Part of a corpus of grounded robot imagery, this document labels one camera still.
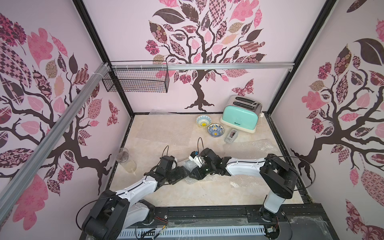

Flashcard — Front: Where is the bubble wrap sheet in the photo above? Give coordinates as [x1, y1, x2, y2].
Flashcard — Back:
[223, 139, 281, 188]
[178, 160, 215, 185]

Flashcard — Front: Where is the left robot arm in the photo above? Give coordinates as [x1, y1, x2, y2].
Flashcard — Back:
[80, 166, 190, 240]

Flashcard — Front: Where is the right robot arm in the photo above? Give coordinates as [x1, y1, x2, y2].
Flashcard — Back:
[188, 148, 299, 214]

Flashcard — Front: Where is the grey tape dispenser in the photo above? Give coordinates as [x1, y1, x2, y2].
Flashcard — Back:
[225, 129, 239, 144]

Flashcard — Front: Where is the blue yellow patterned bowl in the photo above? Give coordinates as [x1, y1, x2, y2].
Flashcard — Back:
[207, 124, 225, 138]

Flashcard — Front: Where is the yellow dotted ceramic bowl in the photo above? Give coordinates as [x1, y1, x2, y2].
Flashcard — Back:
[196, 115, 212, 127]

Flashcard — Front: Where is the clear drinking glass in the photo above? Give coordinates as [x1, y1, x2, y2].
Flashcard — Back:
[116, 148, 137, 173]

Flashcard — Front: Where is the mint green toaster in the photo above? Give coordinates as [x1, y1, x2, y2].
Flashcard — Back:
[220, 95, 263, 134]

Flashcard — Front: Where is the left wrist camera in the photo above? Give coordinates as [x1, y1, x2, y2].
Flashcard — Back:
[156, 156, 178, 176]

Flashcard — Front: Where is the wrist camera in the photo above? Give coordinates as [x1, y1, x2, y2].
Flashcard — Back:
[189, 151, 205, 168]
[156, 156, 178, 176]

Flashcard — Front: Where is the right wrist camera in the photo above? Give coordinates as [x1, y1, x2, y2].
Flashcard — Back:
[189, 151, 205, 168]

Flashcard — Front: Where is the white slotted cable duct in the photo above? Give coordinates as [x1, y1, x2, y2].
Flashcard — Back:
[118, 226, 266, 240]

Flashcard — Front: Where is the black wire basket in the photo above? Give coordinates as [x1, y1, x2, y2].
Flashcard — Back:
[103, 60, 170, 93]

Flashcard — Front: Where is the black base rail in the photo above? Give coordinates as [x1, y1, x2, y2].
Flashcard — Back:
[128, 203, 323, 226]

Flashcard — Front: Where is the aluminium rail back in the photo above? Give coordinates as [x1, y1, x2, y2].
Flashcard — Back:
[112, 62, 295, 71]

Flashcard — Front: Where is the aluminium rail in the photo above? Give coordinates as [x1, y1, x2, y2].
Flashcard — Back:
[112, 62, 295, 71]
[1, 63, 110, 223]

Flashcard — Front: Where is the aluminium rail left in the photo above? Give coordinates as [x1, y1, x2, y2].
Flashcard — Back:
[1, 63, 110, 223]

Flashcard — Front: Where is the black corner frame post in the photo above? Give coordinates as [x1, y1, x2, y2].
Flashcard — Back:
[73, 0, 135, 119]

